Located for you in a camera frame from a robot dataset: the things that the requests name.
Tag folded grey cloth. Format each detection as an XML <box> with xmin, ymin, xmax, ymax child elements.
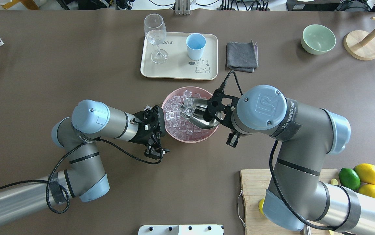
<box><xmin>226</xmin><ymin>41</ymin><xmax>259</xmax><ymax>73</ymax></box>

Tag clear wine glass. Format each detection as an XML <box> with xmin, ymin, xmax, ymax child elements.
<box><xmin>144</xmin><ymin>13</ymin><xmax>168</xmax><ymax>64</ymax></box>

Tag wooden stand with round base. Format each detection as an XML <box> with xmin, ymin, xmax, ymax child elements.
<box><xmin>343</xmin><ymin>16</ymin><xmax>375</xmax><ymax>61</ymax></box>

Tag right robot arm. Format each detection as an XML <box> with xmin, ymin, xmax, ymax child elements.
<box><xmin>204</xmin><ymin>85</ymin><xmax>375</xmax><ymax>235</ymax></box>

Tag white control box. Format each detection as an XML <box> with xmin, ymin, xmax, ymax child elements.
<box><xmin>138</xmin><ymin>224</ymin><xmax>224</xmax><ymax>235</ymax></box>

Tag silver metal ice scoop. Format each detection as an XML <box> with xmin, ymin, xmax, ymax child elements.
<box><xmin>179</xmin><ymin>97</ymin><xmax>219</xmax><ymax>130</ymax></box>

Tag light blue plastic cup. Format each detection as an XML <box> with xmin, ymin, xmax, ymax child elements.
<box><xmin>186</xmin><ymin>33</ymin><xmax>206</xmax><ymax>60</ymax></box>

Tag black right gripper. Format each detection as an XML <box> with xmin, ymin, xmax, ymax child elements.
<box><xmin>204</xmin><ymin>90</ymin><xmax>239</xmax><ymax>128</ymax></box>

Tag pink bowl of ice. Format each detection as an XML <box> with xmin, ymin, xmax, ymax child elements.
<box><xmin>161</xmin><ymin>86</ymin><xmax>217</xmax><ymax>143</ymax></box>

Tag beige rabbit tray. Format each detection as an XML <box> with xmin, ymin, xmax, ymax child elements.
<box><xmin>140</xmin><ymin>32</ymin><xmax>218</xmax><ymax>81</ymax></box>

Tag green ceramic bowl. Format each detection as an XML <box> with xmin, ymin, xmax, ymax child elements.
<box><xmin>301</xmin><ymin>25</ymin><xmax>336</xmax><ymax>55</ymax></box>

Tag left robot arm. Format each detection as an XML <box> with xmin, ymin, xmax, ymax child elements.
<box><xmin>0</xmin><ymin>100</ymin><xmax>168</xmax><ymax>226</ymax></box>

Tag green lime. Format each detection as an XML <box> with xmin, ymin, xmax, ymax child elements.
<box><xmin>339</xmin><ymin>168</ymin><xmax>361</xmax><ymax>192</ymax></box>

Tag wooden cutting board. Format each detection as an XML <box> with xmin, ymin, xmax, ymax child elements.
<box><xmin>240</xmin><ymin>168</ymin><xmax>340</xmax><ymax>235</ymax></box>

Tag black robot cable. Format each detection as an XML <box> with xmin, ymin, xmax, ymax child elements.
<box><xmin>269</xmin><ymin>140</ymin><xmax>351</xmax><ymax>231</ymax></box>

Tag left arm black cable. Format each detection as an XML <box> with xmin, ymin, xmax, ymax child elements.
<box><xmin>0</xmin><ymin>137</ymin><xmax>163</xmax><ymax>214</ymax></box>

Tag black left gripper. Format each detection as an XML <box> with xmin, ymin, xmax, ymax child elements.
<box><xmin>132</xmin><ymin>105</ymin><xmax>170</xmax><ymax>160</ymax></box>

